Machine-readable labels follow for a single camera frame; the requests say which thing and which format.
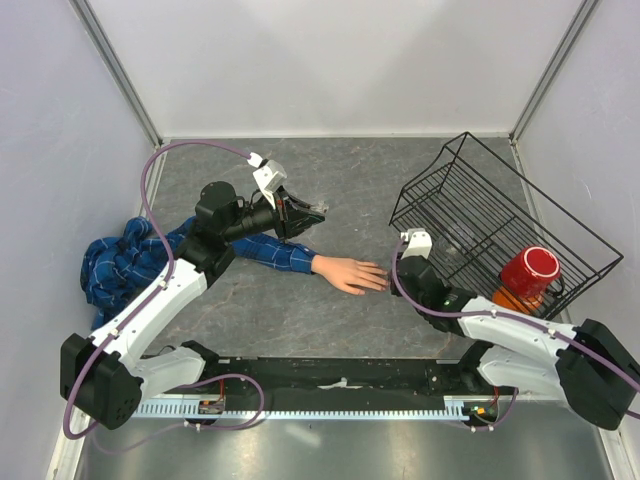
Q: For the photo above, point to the glitter nail polish bottle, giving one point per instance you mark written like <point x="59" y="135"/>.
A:
<point x="320" y="208"/>

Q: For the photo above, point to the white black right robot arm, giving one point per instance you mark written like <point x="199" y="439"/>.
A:
<point x="585" y="366"/>

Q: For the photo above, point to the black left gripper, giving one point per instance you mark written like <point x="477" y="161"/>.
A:
<point x="295" y="221"/>

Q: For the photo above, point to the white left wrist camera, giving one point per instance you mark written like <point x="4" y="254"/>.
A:
<point x="269" y="176"/>

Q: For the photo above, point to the red mug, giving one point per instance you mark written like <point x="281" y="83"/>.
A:
<point x="531" y="271"/>

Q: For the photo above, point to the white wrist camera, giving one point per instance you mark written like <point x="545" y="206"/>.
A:
<point x="417" y="242"/>
<point x="269" y="176"/>

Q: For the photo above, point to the mannequin hand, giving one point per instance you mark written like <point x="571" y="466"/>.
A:
<point x="349" y="275"/>

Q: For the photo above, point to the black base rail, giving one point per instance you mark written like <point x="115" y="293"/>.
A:
<point x="347" y="377"/>

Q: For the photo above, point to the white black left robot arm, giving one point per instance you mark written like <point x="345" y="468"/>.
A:
<point x="106" y="375"/>

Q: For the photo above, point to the blue plaid shirt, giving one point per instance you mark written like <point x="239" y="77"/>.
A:
<point x="115" y="269"/>

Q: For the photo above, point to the clear glass cup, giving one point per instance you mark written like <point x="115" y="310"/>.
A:
<point x="451" y="248"/>

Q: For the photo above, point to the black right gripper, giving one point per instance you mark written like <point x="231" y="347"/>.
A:
<point x="396" y="288"/>

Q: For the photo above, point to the white slotted cable duct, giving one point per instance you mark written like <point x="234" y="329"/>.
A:
<point x="412" y="407"/>

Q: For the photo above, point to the black wire rack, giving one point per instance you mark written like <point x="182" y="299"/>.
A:
<point x="470" y="187"/>

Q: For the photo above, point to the orange cup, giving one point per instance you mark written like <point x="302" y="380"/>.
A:
<point x="528" y="305"/>

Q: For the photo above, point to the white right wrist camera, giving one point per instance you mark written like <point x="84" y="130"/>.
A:
<point x="417" y="242"/>

